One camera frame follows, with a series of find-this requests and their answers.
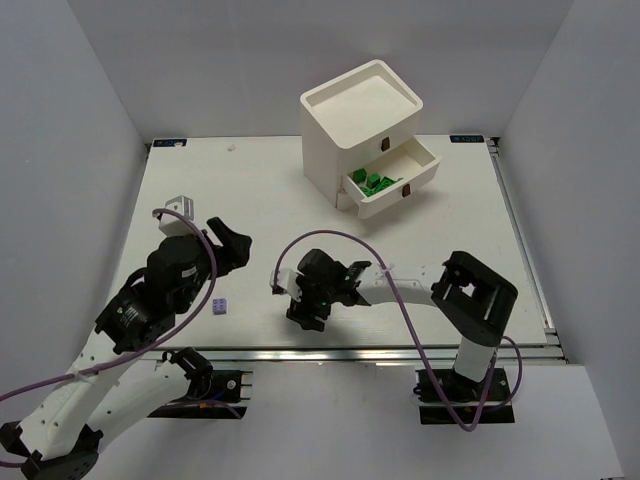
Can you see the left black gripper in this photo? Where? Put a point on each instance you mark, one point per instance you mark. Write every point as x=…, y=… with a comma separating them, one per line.
x=216, y=248

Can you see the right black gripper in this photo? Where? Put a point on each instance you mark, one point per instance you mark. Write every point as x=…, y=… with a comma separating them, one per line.
x=304, y=298

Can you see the green lego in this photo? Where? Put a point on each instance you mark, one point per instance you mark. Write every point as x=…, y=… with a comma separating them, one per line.
x=383, y=184

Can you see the white three-drawer cabinet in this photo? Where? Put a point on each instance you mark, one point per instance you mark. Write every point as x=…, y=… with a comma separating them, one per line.
x=345, y=120

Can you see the white drawer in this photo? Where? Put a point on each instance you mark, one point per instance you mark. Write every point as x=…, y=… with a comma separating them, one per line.
x=410, y=160

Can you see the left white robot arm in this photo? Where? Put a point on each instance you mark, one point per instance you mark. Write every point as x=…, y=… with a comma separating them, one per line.
x=63, y=437

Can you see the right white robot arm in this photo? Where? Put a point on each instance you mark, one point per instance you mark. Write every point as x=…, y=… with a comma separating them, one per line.
x=476, y=300

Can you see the purple lego brick left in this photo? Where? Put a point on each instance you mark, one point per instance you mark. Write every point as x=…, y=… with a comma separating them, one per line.
x=219, y=306

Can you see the blue label sticker left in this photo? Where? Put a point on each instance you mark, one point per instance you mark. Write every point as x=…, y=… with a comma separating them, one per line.
x=169, y=143

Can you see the blue label sticker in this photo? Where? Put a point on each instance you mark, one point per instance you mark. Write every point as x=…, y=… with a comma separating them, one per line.
x=169, y=143
x=461, y=138

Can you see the blue label sticker right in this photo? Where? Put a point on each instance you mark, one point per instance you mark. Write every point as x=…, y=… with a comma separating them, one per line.
x=461, y=138

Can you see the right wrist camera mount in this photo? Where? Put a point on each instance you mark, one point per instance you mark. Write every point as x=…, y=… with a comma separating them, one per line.
x=284, y=282

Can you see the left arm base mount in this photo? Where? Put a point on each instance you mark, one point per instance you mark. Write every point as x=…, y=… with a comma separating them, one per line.
x=215, y=393

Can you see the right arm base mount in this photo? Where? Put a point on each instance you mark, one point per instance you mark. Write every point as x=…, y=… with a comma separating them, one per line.
x=464, y=396

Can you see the aluminium rail frame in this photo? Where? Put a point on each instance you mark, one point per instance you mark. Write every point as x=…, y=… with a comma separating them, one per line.
x=261, y=179

